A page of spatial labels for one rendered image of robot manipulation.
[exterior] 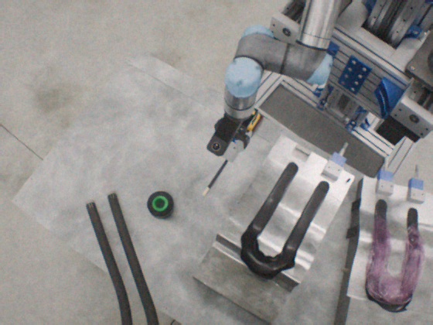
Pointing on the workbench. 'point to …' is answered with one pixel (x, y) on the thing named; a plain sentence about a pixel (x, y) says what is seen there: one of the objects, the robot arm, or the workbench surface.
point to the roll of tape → (158, 202)
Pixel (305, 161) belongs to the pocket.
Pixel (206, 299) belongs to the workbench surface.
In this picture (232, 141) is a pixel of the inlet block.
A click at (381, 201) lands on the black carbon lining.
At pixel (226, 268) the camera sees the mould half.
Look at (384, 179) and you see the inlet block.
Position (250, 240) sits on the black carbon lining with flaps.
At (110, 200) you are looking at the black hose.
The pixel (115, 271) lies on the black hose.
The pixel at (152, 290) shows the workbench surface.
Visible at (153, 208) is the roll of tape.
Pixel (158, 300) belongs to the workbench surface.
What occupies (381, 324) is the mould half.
